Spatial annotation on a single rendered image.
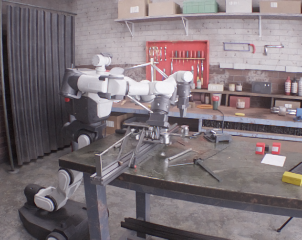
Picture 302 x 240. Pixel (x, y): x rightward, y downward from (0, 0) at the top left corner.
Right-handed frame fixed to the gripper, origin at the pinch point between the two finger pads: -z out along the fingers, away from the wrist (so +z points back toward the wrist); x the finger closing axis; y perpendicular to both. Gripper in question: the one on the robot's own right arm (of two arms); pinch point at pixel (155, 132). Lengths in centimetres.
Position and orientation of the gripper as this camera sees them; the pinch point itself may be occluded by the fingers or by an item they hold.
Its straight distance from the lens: 130.8
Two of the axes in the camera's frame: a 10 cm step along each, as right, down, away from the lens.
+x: -9.2, -0.9, 3.9
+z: 2.0, -9.4, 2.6
